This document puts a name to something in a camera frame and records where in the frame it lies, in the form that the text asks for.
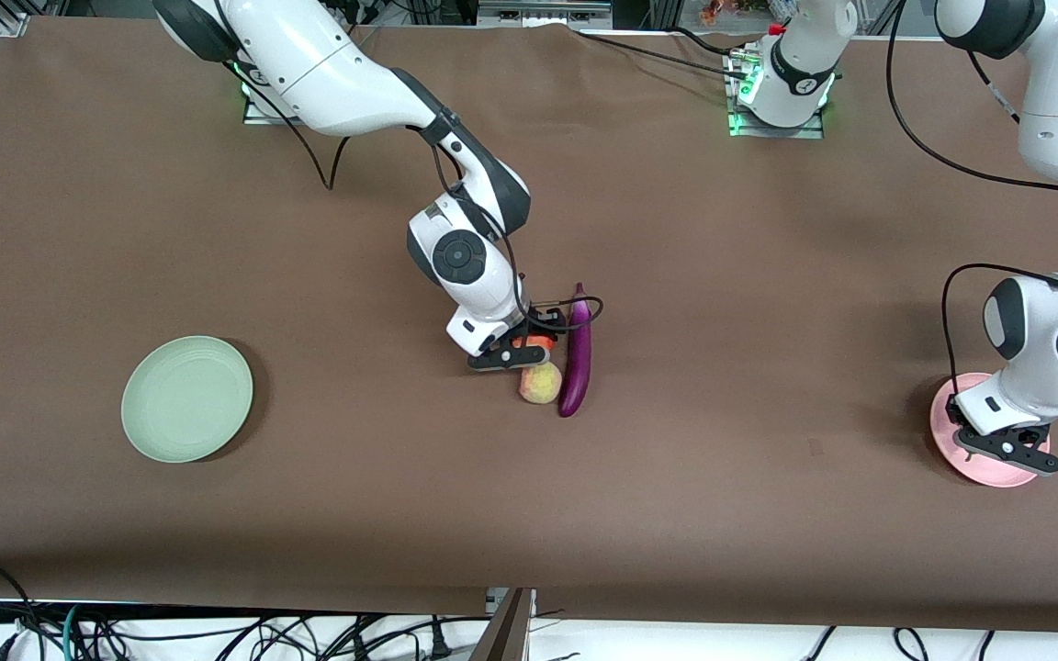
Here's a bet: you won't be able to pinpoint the pale yellow peach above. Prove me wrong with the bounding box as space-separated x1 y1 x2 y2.
518 361 563 405

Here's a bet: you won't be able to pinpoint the purple eggplant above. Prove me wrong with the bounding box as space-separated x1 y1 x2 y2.
557 283 594 419

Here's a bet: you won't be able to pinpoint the pink plate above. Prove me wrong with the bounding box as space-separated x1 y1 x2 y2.
929 372 1051 488

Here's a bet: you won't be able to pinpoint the brown table cover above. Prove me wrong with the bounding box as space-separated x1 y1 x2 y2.
0 17 1058 634

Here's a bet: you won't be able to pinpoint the light green plate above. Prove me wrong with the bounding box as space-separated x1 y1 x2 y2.
120 335 254 465

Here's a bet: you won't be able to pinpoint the orange background objects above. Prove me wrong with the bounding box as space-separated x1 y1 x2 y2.
701 0 774 27

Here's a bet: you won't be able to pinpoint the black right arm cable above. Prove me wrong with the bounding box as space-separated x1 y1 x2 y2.
252 73 605 339

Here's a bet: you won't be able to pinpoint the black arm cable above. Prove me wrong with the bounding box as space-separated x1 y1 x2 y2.
885 0 1058 420
252 73 605 339

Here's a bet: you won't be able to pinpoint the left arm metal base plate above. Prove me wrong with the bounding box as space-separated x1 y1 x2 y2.
724 48 827 140

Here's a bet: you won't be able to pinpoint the long black base cable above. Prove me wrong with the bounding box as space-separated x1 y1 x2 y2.
573 29 750 82

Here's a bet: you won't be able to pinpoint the aluminium frame rail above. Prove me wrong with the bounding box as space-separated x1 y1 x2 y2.
478 0 614 28

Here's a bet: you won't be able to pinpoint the short black base cable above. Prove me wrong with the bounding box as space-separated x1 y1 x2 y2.
667 26 746 58

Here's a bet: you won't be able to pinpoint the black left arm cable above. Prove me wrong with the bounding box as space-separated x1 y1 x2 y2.
885 0 1058 420

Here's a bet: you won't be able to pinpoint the black floor cable tangle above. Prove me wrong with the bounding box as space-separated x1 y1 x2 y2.
79 611 461 661

